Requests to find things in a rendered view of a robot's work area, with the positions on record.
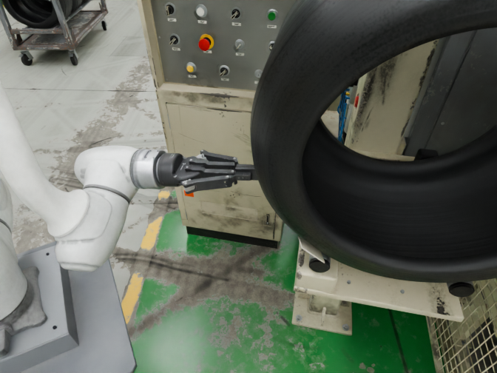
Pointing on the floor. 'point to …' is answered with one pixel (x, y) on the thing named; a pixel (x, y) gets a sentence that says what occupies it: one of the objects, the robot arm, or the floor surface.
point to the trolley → (50, 24)
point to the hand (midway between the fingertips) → (253, 172)
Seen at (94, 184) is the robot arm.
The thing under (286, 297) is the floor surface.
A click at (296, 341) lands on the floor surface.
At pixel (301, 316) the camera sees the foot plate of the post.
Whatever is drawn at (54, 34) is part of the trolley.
